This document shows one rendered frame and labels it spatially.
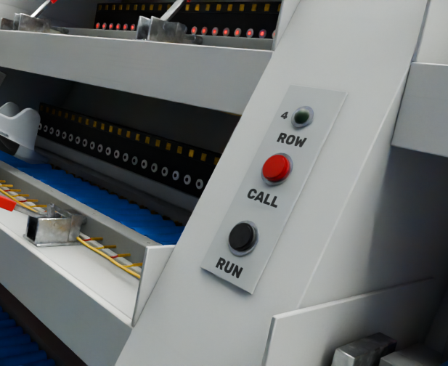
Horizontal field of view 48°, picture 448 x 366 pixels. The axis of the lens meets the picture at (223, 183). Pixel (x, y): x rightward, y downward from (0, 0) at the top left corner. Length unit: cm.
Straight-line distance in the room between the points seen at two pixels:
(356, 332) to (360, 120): 12
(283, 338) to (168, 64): 25
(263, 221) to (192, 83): 15
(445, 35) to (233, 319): 19
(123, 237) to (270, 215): 17
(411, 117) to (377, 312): 12
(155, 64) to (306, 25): 14
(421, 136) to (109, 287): 23
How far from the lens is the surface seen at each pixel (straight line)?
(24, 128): 62
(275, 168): 28
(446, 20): 31
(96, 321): 35
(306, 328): 26
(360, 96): 29
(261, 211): 28
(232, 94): 35
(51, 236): 44
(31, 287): 42
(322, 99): 29
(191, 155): 56
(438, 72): 28
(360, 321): 31
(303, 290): 25
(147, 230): 46
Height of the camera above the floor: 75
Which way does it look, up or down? 8 degrees up
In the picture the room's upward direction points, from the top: 27 degrees clockwise
